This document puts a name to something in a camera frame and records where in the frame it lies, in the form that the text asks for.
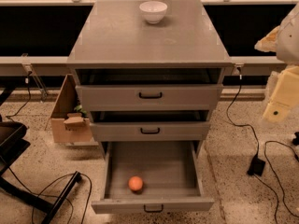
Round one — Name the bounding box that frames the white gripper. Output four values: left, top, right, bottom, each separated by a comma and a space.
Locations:
254, 3, 299, 122

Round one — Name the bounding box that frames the orange fruit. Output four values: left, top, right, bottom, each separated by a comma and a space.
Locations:
128, 176, 143, 192

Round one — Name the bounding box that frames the grey drawer cabinet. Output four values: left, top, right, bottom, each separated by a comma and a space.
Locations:
66, 0, 234, 158

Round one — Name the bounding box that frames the grey bottom drawer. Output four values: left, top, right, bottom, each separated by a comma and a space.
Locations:
92, 141, 214, 214

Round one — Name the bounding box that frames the grey drawer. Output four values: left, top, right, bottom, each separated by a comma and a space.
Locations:
76, 68, 222, 111
92, 141, 214, 214
91, 110, 210, 142

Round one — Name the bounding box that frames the grey middle drawer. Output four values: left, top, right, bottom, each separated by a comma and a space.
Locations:
91, 110, 210, 142

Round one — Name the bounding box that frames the grey top drawer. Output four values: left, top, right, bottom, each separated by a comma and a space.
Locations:
76, 68, 222, 111

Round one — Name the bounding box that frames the black power adapter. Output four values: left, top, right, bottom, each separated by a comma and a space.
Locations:
247, 155, 265, 176

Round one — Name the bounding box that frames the white ceramic bowl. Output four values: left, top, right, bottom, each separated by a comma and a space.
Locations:
139, 1, 168, 24

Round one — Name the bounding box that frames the cardboard box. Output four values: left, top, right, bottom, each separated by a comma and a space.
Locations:
50, 75, 93, 143

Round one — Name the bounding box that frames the black metal stand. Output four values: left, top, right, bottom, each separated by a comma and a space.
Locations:
0, 90, 90, 224

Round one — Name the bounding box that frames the black looped cable right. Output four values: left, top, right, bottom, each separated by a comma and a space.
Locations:
253, 140, 299, 224

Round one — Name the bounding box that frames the black hanging cable left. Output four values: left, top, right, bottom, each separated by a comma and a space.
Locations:
5, 71, 33, 121

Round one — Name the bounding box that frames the black cable left floor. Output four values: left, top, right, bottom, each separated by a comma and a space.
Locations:
0, 159, 93, 224

